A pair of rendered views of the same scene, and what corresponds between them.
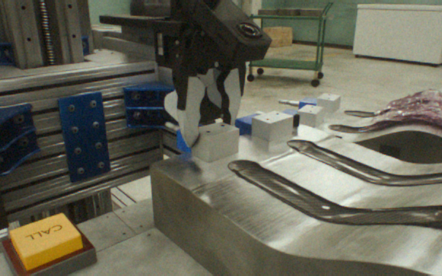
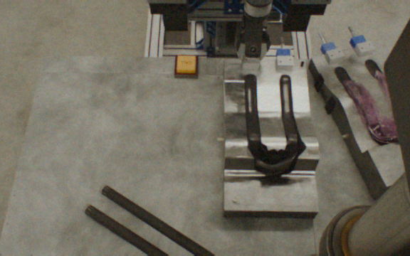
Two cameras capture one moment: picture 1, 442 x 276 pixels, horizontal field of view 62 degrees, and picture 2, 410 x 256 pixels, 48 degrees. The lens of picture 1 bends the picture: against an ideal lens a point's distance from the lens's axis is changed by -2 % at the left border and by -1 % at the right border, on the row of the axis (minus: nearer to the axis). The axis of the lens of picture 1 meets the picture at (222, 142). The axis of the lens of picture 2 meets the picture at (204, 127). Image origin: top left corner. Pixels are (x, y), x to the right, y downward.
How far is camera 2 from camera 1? 114 cm
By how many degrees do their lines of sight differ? 49
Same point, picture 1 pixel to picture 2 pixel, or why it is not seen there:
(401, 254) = (229, 134)
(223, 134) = (250, 63)
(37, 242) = (182, 65)
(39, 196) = (207, 14)
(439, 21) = not seen: outside the picture
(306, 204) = (252, 106)
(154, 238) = (219, 80)
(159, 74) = not seen: outside the picture
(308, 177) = (265, 97)
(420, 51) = not seen: outside the picture
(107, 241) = (205, 72)
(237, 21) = (253, 43)
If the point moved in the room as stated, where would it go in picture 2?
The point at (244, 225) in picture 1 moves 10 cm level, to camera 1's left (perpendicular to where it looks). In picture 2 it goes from (225, 102) to (201, 84)
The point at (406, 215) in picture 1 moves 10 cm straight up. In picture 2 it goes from (257, 128) to (260, 110)
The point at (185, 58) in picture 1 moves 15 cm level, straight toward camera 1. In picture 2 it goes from (240, 38) to (210, 72)
